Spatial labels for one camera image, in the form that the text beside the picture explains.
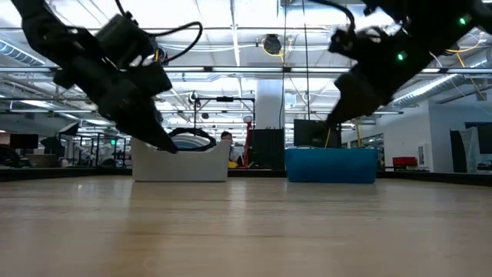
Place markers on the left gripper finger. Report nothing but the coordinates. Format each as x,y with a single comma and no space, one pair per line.
157,127
140,129

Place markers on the dark wall screen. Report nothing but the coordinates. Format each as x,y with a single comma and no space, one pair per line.
485,138

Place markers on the black computer tower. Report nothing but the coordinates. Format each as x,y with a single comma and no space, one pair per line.
269,148

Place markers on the black standing panel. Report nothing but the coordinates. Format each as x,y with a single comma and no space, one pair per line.
457,154

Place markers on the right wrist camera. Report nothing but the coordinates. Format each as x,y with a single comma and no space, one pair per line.
348,42

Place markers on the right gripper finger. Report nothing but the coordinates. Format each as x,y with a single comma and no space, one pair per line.
365,105
348,92

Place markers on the black table frame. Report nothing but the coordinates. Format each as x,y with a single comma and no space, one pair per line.
57,174

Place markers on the red stand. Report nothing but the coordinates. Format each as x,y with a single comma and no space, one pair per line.
248,146

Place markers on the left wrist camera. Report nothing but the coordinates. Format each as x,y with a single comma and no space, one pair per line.
155,81

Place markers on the black background rig frame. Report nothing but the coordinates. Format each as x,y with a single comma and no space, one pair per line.
225,99

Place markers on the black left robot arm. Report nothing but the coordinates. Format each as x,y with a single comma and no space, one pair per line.
42,34

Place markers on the red bin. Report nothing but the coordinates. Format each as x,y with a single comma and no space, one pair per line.
404,161

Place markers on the teal blue bin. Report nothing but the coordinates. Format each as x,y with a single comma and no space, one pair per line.
330,165

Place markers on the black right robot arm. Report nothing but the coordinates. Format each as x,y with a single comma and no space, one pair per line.
442,23

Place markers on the person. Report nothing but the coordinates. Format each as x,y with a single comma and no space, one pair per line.
227,136

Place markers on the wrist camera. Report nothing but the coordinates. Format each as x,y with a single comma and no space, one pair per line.
155,81
348,42

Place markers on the grey plastic bin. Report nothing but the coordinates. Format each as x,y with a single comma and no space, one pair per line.
180,167

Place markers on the black monitor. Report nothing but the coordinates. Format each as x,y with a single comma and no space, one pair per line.
311,134

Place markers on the small black screen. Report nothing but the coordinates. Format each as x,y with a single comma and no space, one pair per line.
24,141

